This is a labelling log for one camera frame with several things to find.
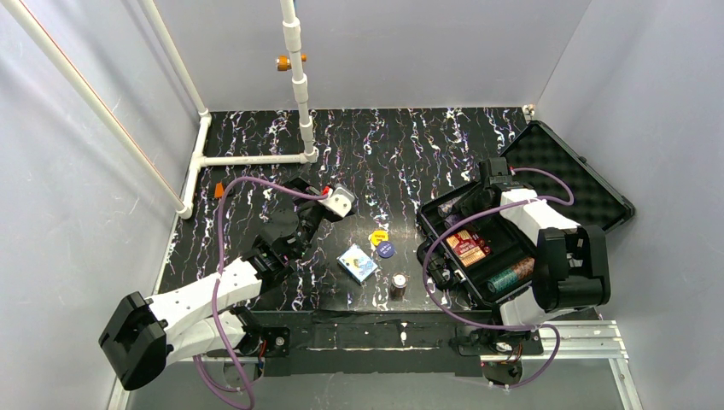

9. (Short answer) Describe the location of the purple 500 poker chip stack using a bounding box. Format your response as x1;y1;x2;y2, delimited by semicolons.
437;197;460;219

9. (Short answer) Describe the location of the blue playing card deck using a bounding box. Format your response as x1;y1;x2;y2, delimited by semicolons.
337;244;378;284

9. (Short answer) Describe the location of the black poker set case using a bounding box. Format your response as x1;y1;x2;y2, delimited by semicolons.
417;120;635;309

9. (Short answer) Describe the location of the orange black 100 chip stack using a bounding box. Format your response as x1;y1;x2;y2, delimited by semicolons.
388;273;408;301

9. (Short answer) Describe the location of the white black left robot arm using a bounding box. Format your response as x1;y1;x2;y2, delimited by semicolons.
98;178;356;391

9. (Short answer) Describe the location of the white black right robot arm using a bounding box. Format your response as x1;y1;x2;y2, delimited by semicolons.
460;157;610;327

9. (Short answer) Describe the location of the orange hex key set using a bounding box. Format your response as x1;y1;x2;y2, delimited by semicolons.
213;182;225;200

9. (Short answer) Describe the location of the yellow big blind button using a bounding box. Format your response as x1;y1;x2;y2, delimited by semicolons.
369;230;389;247

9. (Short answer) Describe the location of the red playing card deck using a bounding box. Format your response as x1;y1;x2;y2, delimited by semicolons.
445;228;493;267

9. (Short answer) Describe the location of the blue small blind button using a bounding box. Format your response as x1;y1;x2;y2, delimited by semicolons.
376;241;396;259

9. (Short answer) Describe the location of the teal poker chip stack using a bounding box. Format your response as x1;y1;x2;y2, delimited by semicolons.
486;257;534;294

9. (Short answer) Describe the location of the orange knob on pole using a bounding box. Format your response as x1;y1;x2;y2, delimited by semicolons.
276;54;307;72

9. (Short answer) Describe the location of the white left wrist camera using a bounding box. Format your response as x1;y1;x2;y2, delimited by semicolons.
319;184;356;219

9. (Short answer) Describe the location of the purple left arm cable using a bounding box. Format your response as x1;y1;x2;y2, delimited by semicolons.
193;176;332;410

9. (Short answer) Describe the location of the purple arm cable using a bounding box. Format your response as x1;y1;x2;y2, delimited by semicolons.
193;176;332;410
421;167;575;390

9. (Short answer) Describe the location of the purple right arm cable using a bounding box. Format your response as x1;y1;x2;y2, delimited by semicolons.
421;167;575;390

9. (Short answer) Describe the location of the white pvc pipe frame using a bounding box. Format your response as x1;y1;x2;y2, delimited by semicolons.
1;1;318;219

